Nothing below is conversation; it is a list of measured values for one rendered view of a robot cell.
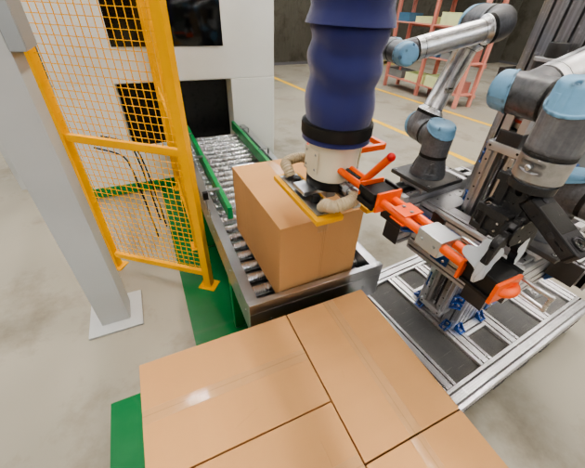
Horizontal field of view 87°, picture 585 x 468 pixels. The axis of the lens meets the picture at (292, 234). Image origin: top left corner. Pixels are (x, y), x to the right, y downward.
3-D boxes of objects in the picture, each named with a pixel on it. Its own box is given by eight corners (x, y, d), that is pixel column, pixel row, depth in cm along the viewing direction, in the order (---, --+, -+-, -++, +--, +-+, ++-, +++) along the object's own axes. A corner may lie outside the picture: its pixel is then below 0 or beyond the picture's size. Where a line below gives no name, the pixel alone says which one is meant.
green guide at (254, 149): (231, 129, 320) (230, 120, 314) (241, 128, 323) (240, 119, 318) (296, 205, 205) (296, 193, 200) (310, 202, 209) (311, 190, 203)
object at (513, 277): (452, 276, 65) (461, 258, 62) (476, 266, 68) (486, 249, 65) (487, 305, 59) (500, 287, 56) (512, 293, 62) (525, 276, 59)
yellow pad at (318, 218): (273, 179, 119) (273, 167, 116) (296, 175, 122) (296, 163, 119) (316, 227, 95) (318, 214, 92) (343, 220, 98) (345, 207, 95)
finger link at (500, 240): (486, 261, 59) (516, 223, 56) (494, 266, 58) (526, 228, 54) (474, 259, 57) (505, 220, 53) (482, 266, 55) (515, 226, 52)
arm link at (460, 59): (412, 142, 136) (495, -4, 108) (396, 131, 148) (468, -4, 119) (433, 149, 140) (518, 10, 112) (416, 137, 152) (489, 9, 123)
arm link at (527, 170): (589, 161, 47) (556, 169, 44) (571, 188, 50) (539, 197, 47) (539, 144, 52) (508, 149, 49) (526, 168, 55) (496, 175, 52)
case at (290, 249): (237, 228, 183) (231, 166, 159) (296, 214, 198) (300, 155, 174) (279, 299, 141) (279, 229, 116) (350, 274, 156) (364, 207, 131)
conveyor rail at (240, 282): (177, 149, 309) (174, 131, 297) (183, 149, 311) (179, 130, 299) (248, 331, 143) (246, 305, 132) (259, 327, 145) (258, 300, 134)
